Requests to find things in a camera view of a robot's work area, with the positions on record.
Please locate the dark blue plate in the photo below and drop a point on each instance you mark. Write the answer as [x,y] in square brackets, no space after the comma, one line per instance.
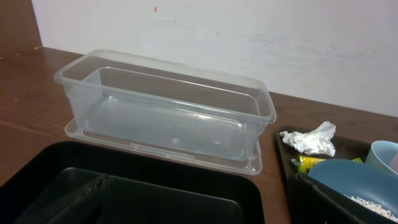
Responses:
[356,179]

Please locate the light blue bowl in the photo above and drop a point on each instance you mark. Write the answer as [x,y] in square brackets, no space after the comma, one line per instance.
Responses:
[383,156]

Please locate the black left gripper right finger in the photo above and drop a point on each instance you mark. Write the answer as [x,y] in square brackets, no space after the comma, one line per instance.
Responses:
[312,202]

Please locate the brown serving tray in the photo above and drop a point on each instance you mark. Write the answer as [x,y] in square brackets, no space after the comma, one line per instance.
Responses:
[347,149]

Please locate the clear plastic bin lid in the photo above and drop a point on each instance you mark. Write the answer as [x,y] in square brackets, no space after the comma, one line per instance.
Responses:
[250,166]

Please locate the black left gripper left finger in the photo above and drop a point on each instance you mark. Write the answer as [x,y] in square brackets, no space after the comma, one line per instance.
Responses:
[81,206]

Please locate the crumpled white tissue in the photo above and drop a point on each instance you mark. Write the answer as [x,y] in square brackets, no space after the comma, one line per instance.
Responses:
[315,142]

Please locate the black plastic tray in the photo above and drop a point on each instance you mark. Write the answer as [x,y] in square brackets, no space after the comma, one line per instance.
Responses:
[144,189]

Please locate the white rice pile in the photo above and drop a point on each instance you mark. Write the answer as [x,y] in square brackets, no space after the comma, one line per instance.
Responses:
[377,208]

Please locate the yellow snack wrapper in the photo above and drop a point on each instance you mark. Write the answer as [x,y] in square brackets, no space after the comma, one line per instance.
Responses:
[305,164]

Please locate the clear plastic bin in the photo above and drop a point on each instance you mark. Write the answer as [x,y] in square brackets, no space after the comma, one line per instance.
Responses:
[167,104]

